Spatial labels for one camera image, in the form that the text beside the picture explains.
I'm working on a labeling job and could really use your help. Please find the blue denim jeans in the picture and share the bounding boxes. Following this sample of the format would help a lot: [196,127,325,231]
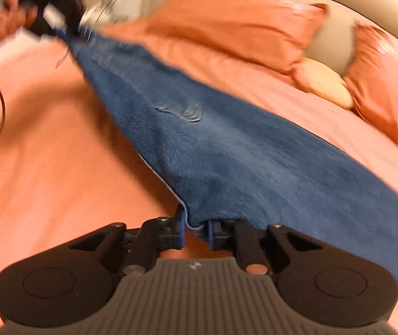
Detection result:
[56,29,398,282]

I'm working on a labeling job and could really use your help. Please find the orange bed sheet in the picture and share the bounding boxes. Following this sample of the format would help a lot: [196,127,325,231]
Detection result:
[0,20,398,325]

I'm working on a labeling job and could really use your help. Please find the small yellow cushion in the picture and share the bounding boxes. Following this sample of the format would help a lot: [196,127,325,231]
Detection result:
[292,58,354,110]

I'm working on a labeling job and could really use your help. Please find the left orange pillow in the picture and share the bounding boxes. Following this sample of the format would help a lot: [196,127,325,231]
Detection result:
[148,0,328,75]

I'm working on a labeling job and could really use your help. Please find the orange pillow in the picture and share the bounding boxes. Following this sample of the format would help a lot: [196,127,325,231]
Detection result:
[148,0,328,75]
[343,23,398,144]

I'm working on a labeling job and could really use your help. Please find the right orange pillow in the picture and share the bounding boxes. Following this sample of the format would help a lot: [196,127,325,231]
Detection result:
[343,23,398,144]

